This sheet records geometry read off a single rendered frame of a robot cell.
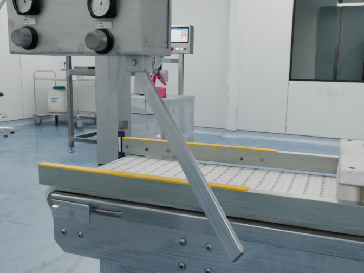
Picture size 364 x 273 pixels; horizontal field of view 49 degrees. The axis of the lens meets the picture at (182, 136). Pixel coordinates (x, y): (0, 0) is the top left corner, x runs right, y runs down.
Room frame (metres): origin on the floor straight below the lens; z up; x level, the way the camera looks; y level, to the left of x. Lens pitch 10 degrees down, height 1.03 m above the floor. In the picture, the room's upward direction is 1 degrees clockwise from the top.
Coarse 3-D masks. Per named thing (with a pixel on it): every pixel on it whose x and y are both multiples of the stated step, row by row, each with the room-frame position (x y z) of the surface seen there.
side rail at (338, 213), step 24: (48, 168) 0.62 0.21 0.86; (120, 192) 0.58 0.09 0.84; (144, 192) 0.56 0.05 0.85; (168, 192) 0.55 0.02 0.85; (192, 192) 0.54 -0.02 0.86; (216, 192) 0.52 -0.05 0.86; (240, 192) 0.51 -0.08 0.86; (264, 192) 0.50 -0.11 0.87; (264, 216) 0.50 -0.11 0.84; (288, 216) 0.49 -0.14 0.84; (312, 216) 0.48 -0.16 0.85; (336, 216) 0.47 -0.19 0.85; (360, 216) 0.46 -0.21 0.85
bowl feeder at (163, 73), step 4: (152, 56) 3.64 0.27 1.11; (160, 56) 3.70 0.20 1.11; (152, 60) 3.64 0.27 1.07; (160, 60) 3.71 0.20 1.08; (152, 64) 3.67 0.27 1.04; (160, 64) 3.77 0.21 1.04; (148, 72) 3.70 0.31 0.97; (160, 72) 3.63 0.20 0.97; (164, 72) 3.60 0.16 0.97; (156, 76) 3.63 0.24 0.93; (160, 76) 3.63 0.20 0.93; (164, 76) 3.60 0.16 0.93; (152, 80) 3.63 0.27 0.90; (160, 80) 3.59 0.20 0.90; (164, 80) 3.60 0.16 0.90; (136, 84) 3.73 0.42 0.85; (164, 84) 3.55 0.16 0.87; (136, 88) 3.73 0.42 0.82; (140, 88) 3.71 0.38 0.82; (136, 92) 3.73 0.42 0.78; (140, 92) 3.71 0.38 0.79
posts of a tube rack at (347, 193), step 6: (342, 186) 0.49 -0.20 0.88; (348, 186) 0.49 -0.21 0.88; (354, 186) 0.49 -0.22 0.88; (342, 192) 0.49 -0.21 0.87; (348, 192) 0.49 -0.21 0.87; (354, 192) 0.49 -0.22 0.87; (360, 192) 0.49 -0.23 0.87; (342, 198) 0.49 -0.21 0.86; (348, 198) 0.49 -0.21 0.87; (354, 198) 0.49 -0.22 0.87; (360, 198) 0.49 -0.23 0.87
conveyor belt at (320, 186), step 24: (120, 168) 0.76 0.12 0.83; (144, 168) 0.76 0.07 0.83; (168, 168) 0.76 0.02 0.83; (216, 168) 0.77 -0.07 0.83; (240, 168) 0.77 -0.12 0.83; (48, 192) 0.65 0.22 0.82; (96, 192) 0.61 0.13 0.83; (288, 192) 0.62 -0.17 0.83; (312, 192) 0.62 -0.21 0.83; (240, 216) 0.53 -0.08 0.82
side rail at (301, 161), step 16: (128, 144) 0.88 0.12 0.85; (144, 144) 0.86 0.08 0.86; (160, 144) 0.85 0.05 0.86; (208, 160) 0.81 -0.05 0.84; (224, 160) 0.80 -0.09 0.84; (240, 160) 0.79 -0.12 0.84; (256, 160) 0.78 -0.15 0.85; (272, 160) 0.76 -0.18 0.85; (288, 160) 0.75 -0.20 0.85; (304, 160) 0.74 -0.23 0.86; (320, 160) 0.73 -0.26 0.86; (336, 160) 0.72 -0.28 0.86
